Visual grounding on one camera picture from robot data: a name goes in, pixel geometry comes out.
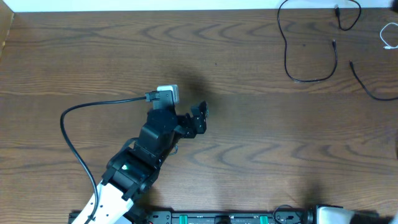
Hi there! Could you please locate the black usb cable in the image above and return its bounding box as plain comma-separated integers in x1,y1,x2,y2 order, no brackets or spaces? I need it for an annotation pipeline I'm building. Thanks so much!
334,0,398,102
276,0,339,83

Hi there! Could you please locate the white usb cable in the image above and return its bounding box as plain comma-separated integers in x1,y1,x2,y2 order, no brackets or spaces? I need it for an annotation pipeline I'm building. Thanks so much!
379,22,398,50

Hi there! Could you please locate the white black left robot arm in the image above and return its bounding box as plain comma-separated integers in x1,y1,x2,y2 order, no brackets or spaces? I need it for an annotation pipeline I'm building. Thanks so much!
73,101,208,223

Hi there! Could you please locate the black left camera cable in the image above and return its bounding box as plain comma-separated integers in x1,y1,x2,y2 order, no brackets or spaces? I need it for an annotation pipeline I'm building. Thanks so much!
60,90,162,224

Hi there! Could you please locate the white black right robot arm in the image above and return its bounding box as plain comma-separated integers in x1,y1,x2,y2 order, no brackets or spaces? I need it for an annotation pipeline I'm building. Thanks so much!
302,204,397,224

